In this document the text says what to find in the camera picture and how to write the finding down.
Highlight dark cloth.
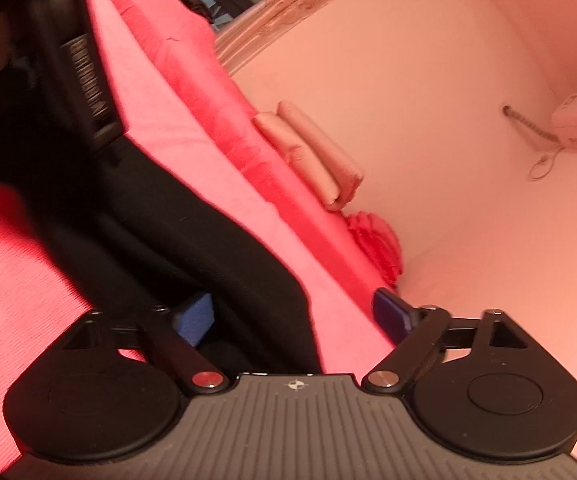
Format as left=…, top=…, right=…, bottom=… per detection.
left=172, top=0, right=220, bottom=25

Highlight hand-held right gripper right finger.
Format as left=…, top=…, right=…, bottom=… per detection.
left=361, top=287, right=532, bottom=395

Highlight red folded blanket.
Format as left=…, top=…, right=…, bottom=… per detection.
left=345, top=211, right=405, bottom=287

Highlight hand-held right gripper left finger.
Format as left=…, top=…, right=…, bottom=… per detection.
left=61, top=292, right=230, bottom=395

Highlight red bed sheet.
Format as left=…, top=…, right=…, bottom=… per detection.
left=111, top=0, right=403, bottom=302

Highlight patterned curtain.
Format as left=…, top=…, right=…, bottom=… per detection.
left=215, top=0, right=406, bottom=72

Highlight wrapped air conditioner pipe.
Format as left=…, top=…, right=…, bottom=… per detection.
left=502, top=104, right=560, bottom=147

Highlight black pants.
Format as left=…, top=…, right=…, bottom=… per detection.
left=0, top=67, right=325, bottom=376

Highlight white cable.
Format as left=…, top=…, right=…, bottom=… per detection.
left=527, top=146, right=565, bottom=182

